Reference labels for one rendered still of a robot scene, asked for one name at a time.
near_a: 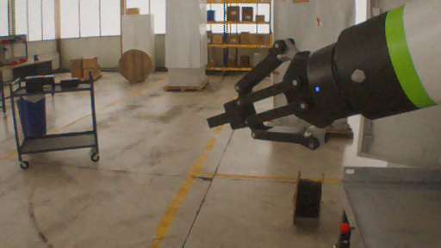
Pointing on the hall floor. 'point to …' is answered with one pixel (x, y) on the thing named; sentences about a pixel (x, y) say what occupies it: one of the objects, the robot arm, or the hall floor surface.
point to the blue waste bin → (34, 114)
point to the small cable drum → (308, 198)
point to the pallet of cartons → (81, 65)
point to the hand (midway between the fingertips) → (230, 115)
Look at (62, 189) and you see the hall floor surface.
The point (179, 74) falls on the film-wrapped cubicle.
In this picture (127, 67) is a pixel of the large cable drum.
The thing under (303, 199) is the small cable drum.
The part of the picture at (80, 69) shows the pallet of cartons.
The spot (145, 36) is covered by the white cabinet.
